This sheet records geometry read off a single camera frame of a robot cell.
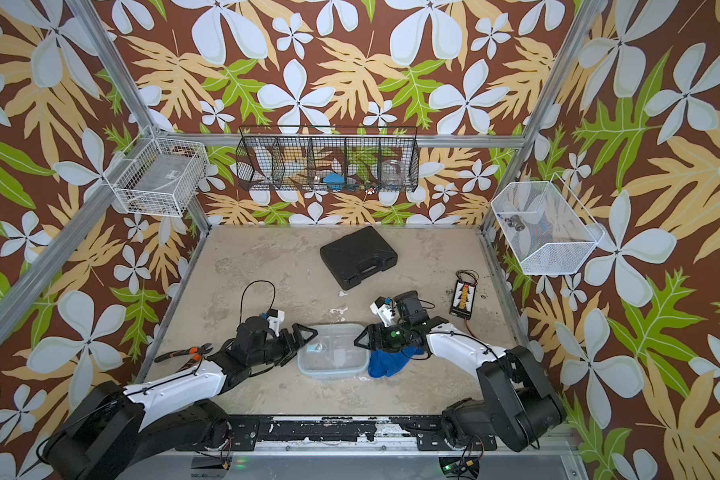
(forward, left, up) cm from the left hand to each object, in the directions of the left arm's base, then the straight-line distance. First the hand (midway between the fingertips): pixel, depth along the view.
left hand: (314, 336), depth 84 cm
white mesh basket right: (+23, -66, +20) cm, 73 cm away
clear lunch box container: (-10, -6, -4) cm, 12 cm away
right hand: (-2, -14, 0) cm, 14 cm away
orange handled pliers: (-3, +35, -6) cm, 36 cm away
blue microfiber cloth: (-6, -20, -5) cm, 22 cm away
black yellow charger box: (+16, -48, -6) cm, 51 cm away
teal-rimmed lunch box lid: (-2, -5, -5) cm, 8 cm away
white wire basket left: (+37, +46, +27) cm, 65 cm away
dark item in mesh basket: (+27, -59, +19) cm, 68 cm away
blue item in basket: (+45, -4, +20) cm, 49 cm away
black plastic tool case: (+32, -12, -2) cm, 34 cm away
